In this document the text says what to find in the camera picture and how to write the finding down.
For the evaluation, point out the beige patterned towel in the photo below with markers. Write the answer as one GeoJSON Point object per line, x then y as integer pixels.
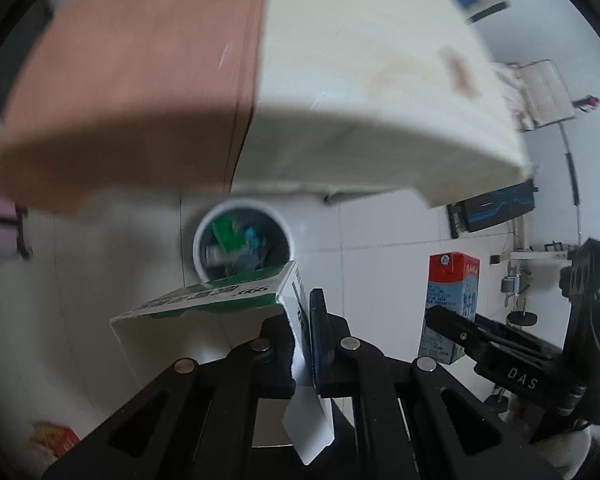
{"type": "Point", "coordinates": [517, 95]}

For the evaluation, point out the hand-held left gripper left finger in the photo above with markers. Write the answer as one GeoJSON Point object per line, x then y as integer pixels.
{"type": "Point", "coordinates": [275, 360]}

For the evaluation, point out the white trash bin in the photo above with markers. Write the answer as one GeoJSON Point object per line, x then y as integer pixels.
{"type": "Point", "coordinates": [280, 240]}

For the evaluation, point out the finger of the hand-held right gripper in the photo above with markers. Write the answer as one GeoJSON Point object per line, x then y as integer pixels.
{"type": "Point", "coordinates": [450, 324]}

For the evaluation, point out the white low stand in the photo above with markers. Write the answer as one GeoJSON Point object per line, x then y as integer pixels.
{"type": "Point", "coordinates": [537, 255]}

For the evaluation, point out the black monitor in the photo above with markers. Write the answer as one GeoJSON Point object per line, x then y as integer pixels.
{"type": "Point", "coordinates": [495, 206]}

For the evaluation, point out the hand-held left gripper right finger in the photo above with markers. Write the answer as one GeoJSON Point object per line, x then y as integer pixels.
{"type": "Point", "coordinates": [319, 340]}

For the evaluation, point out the white chair with black frame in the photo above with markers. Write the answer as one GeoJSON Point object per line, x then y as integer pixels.
{"type": "Point", "coordinates": [550, 90]}

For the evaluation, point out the green and blue snack bag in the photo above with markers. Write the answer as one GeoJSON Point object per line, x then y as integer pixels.
{"type": "Point", "coordinates": [225, 232]}

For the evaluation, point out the green and white box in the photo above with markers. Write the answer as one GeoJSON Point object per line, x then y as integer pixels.
{"type": "Point", "coordinates": [190, 340]}

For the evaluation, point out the red and black object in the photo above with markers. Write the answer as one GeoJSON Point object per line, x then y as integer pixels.
{"type": "Point", "coordinates": [587, 102]}

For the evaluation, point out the black stand pole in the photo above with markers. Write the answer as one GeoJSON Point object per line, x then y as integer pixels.
{"type": "Point", "coordinates": [571, 165]}

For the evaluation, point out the red and blue milk carton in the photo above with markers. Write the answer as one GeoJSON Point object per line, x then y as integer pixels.
{"type": "Point", "coordinates": [447, 285]}

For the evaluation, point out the red packet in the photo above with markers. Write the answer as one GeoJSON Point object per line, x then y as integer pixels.
{"type": "Point", "coordinates": [55, 439]}

